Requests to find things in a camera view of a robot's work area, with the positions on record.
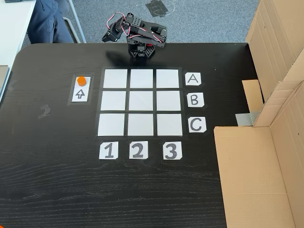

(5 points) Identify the white nine-square grid sheet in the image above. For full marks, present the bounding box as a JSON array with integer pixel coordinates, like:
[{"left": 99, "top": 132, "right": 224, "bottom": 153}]
[{"left": 95, "top": 67, "right": 188, "bottom": 141}]

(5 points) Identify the black floor tape patch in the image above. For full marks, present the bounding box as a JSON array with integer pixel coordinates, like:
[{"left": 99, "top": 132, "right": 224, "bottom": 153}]
[{"left": 145, "top": 0, "right": 170, "bottom": 18}]

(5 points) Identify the person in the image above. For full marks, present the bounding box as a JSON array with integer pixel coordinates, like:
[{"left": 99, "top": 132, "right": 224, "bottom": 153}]
[{"left": 26, "top": 0, "right": 75, "bottom": 44}]

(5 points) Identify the white arrow paper sheet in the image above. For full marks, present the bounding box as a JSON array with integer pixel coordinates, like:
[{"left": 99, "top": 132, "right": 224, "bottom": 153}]
[{"left": 68, "top": 73, "right": 95, "bottom": 106}]

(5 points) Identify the paper sheet letter A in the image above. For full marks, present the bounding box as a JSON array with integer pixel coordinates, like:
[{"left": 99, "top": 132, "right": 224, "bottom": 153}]
[{"left": 185, "top": 73, "right": 202, "bottom": 86}]

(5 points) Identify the white table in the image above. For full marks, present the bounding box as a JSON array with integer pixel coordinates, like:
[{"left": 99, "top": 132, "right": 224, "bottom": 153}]
[{"left": 0, "top": 0, "right": 36, "bottom": 67}]

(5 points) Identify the clear tape remnant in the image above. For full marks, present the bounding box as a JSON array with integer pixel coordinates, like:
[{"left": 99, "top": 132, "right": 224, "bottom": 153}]
[{"left": 38, "top": 104, "right": 52, "bottom": 119}]

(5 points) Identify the paper sheet letter B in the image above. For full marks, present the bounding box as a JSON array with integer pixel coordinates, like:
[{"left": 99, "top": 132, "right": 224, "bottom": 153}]
[{"left": 187, "top": 92, "right": 205, "bottom": 107}]

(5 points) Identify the paper sheet number 1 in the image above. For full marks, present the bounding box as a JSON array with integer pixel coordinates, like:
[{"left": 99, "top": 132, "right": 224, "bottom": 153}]
[{"left": 99, "top": 142, "right": 119, "bottom": 160}]

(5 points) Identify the paper sheet number 2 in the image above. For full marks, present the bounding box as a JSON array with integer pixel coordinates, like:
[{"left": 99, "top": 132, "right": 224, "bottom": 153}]
[{"left": 129, "top": 141, "right": 149, "bottom": 159}]

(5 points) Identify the paper sheet letter C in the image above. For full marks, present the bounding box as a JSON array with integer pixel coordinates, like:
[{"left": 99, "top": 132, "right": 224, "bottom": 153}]
[{"left": 188, "top": 116, "right": 207, "bottom": 133}]

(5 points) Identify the paper sheet number 3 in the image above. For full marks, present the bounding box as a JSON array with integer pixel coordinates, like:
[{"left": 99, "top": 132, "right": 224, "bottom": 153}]
[{"left": 162, "top": 141, "right": 183, "bottom": 160}]

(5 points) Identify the brown cardboard box panel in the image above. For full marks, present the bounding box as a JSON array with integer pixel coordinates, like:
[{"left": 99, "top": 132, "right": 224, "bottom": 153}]
[
  {"left": 213, "top": 80, "right": 304, "bottom": 228},
  {"left": 241, "top": 0, "right": 304, "bottom": 126}
]

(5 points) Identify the red white servo cable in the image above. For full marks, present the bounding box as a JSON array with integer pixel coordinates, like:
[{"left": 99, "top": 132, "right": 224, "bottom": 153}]
[{"left": 106, "top": 12, "right": 131, "bottom": 37}]

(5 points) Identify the white metal chair frame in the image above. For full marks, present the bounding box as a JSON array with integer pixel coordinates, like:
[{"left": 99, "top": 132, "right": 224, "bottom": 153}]
[{"left": 62, "top": 0, "right": 86, "bottom": 44}]

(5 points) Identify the grey duct tape piece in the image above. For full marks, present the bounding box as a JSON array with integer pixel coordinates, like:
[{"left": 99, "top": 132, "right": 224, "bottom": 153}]
[{"left": 235, "top": 111, "right": 259, "bottom": 126}]

